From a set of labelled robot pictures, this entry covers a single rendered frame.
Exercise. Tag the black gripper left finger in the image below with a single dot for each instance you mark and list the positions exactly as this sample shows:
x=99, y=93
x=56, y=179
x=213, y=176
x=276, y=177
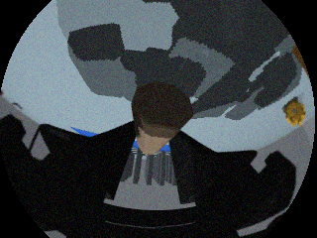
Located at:
x=104, y=155

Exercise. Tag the blue flat strip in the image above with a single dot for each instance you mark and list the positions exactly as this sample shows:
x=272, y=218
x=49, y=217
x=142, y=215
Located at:
x=85, y=133

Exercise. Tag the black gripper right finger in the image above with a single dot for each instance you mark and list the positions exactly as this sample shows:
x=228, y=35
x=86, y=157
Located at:
x=196, y=166

